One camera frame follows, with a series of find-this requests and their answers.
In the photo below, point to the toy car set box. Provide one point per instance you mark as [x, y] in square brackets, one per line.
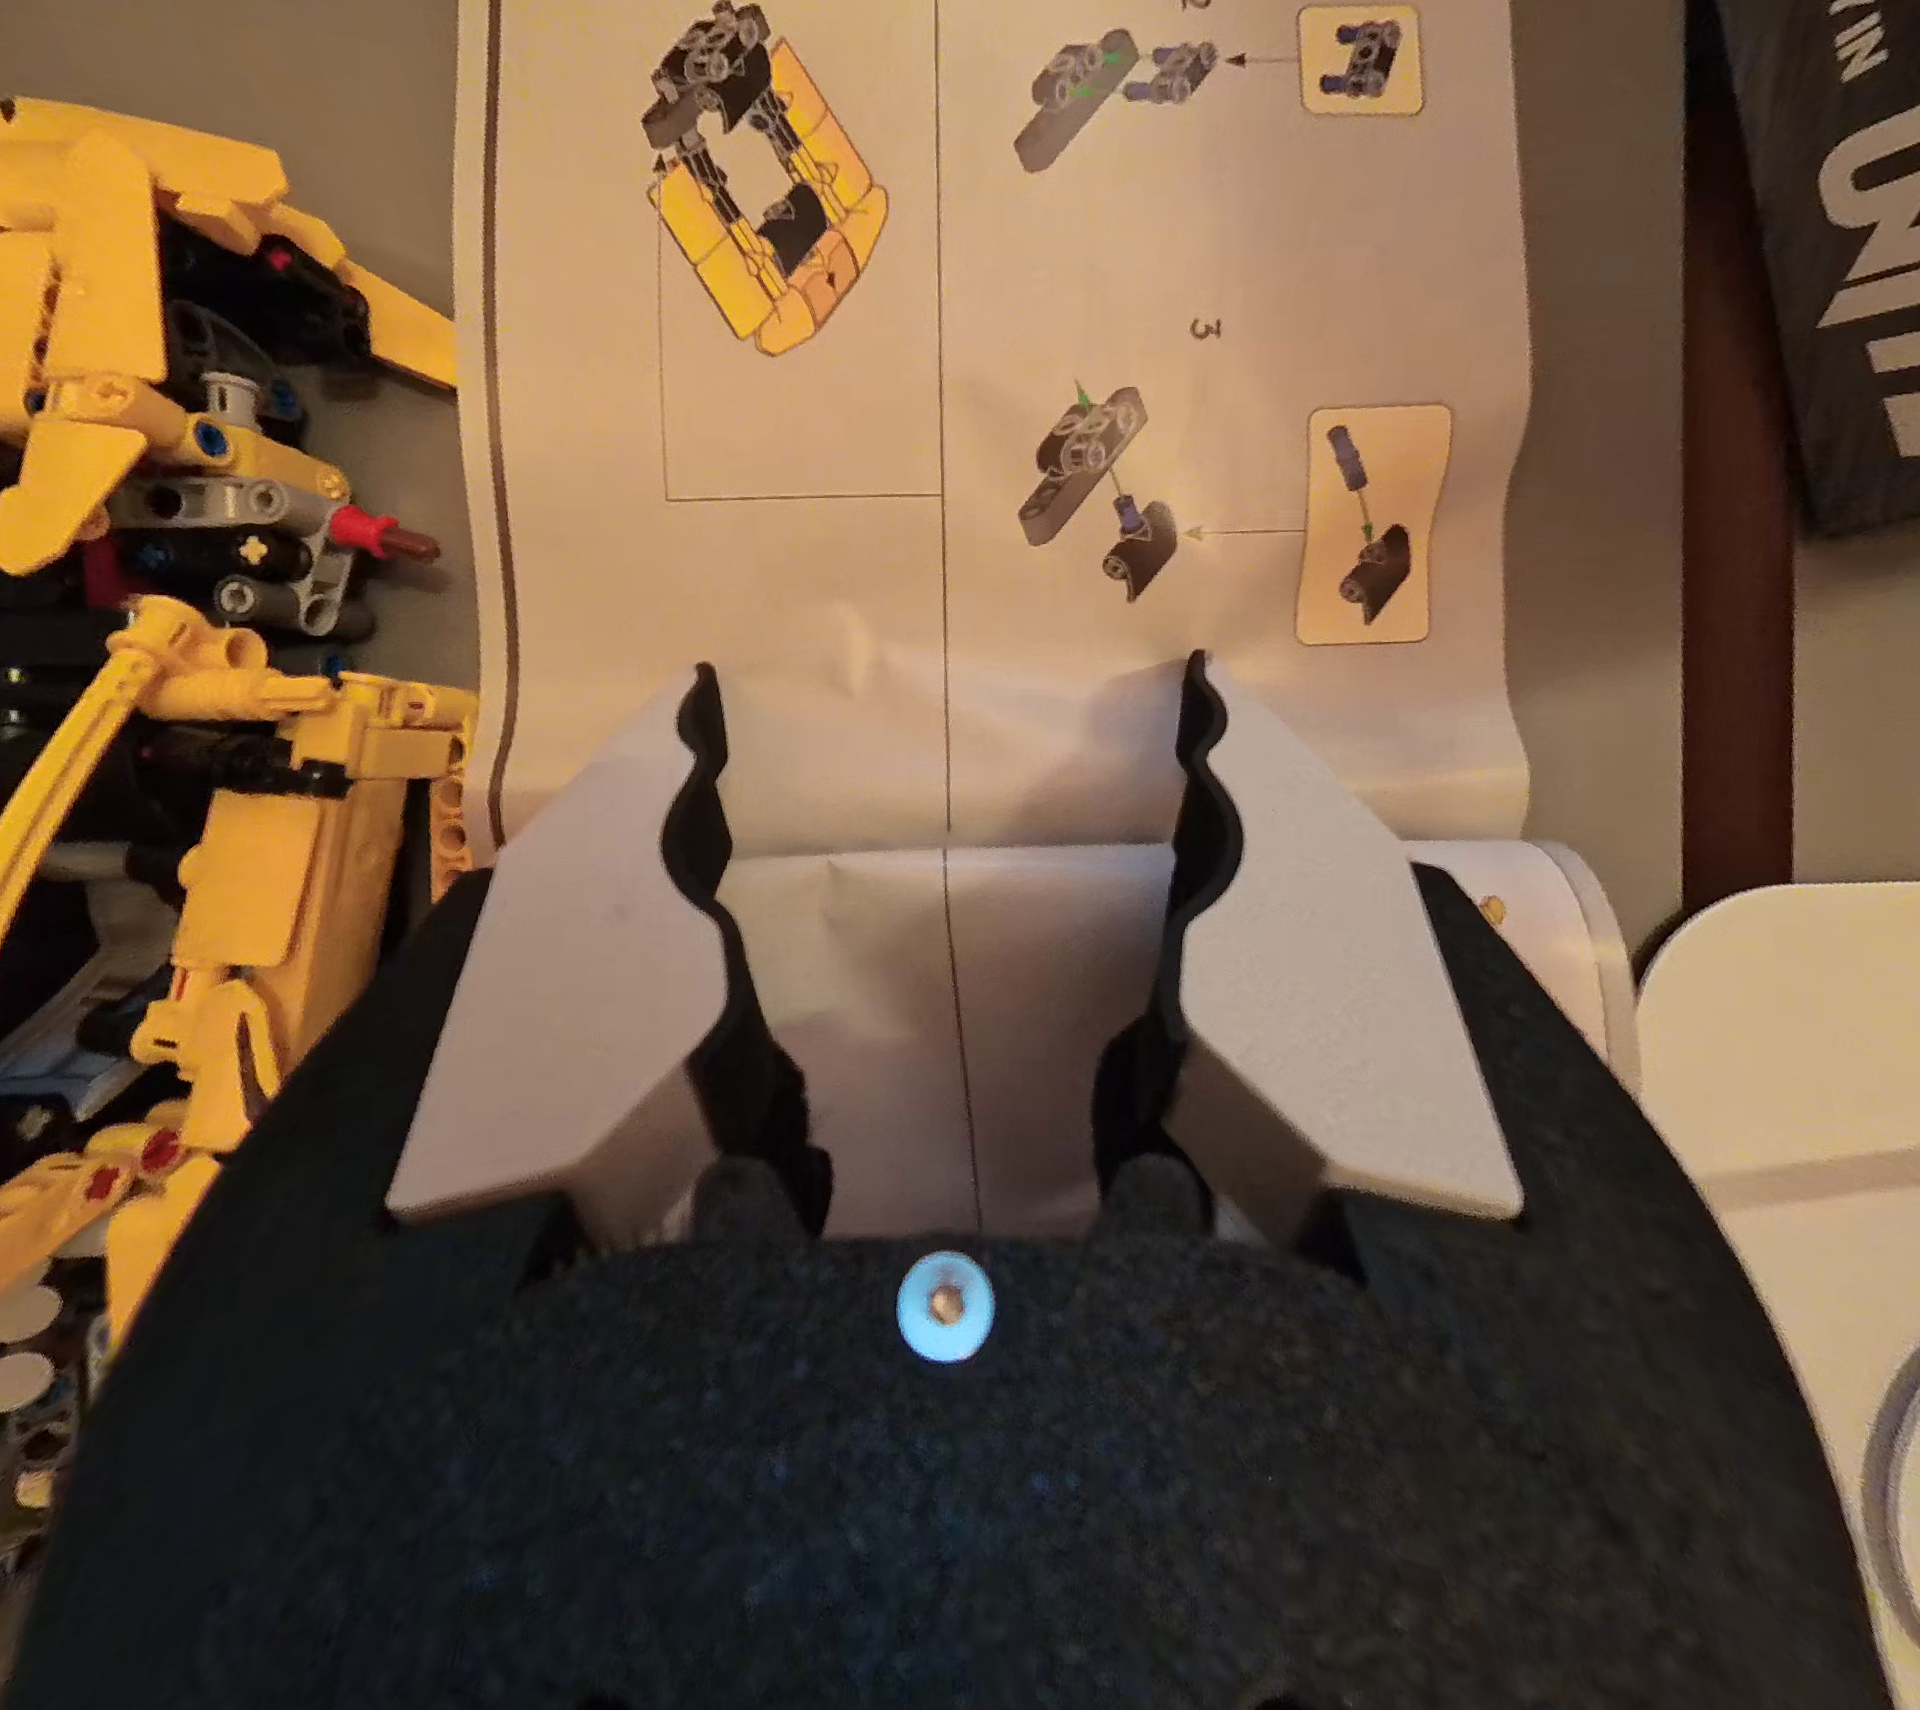
[1801, 241]

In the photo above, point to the yellow toy brick car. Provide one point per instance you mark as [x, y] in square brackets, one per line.
[270, 840]

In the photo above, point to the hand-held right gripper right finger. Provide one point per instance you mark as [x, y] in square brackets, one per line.
[1334, 991]

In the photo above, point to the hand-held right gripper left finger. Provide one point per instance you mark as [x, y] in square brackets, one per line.
[555, 991]

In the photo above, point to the instruction booklet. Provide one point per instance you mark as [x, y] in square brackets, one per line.
[841, 571]

